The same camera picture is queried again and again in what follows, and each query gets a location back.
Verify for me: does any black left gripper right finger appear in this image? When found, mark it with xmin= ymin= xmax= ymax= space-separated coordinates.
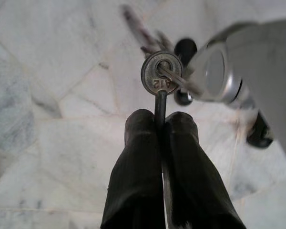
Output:
xmin=163 ymin=112 xmax=247 ymax=229

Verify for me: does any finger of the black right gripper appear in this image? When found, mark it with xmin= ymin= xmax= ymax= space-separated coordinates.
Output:
xmin=174 ymin=38 xmax=197 ymax=106

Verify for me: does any metal key bunch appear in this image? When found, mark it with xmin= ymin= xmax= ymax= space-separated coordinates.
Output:
xmin=120 ymin=4 xmax=203 ymax=229

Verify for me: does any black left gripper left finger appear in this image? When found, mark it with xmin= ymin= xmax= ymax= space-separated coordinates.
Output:
xmin=100 ymin=108 xmax=164 ymax=229

